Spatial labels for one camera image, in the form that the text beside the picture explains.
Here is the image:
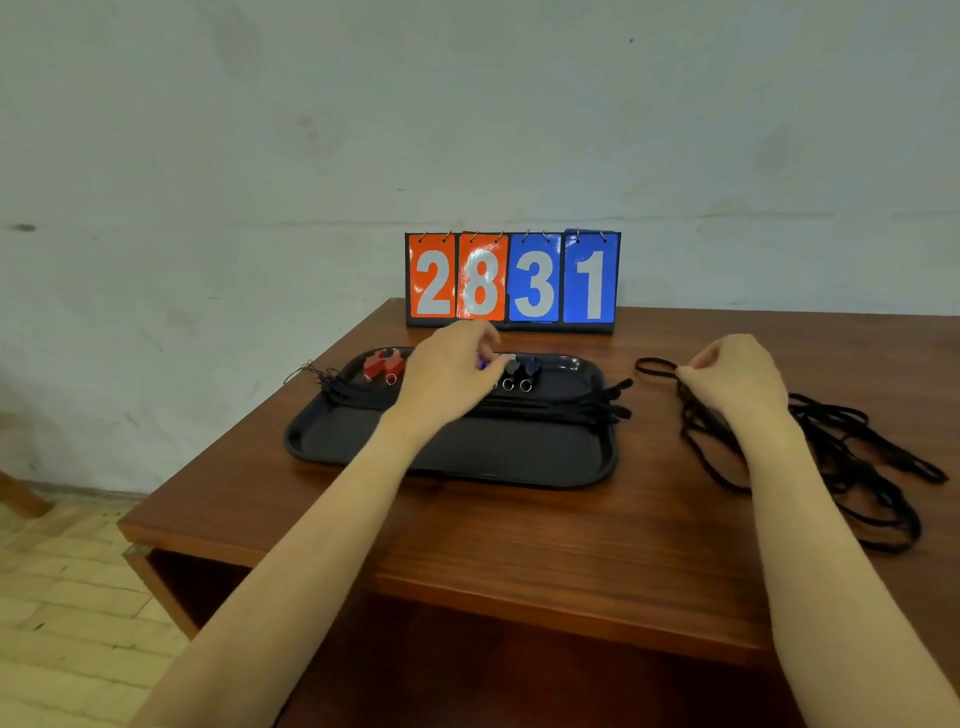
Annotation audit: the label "orange and blue flip scoreboard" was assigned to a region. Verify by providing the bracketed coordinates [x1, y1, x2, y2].
[404, 228, 622, 336]

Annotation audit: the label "black plastic tray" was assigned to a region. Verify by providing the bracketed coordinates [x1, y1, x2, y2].
[283, 346, 622, 490]

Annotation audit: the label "person's right forearm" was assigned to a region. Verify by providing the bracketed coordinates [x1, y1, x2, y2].
[738, 416, 960, 728]

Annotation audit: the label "person's left forearm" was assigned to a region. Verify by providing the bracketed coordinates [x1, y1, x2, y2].
[131, 419, 429, 728]

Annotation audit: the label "tangle of black lanyards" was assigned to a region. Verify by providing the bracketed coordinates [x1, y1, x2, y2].
[634, 356, 950, 555]

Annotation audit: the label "wooden desk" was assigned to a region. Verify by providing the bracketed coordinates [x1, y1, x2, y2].
[277, 592, 808, 728]

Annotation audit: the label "person's right hand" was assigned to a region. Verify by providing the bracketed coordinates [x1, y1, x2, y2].
[674, 333, 796, 451]

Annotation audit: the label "straightened black lanyards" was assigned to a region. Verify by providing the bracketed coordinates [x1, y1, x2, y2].
[283, 359, 635, 426]

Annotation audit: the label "person's left hand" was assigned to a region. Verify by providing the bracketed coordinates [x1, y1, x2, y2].
[378, 320, 505, 455]

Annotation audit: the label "brown wooden chair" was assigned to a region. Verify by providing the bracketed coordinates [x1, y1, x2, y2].
[0, 470, 54, 520]

